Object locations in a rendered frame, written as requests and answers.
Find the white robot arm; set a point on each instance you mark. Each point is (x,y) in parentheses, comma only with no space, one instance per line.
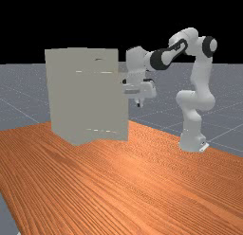
(193,96)

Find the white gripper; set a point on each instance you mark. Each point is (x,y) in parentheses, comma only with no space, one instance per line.
(146,89)

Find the pale cabinet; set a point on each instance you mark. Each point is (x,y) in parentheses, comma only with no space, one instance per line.
(85,96)

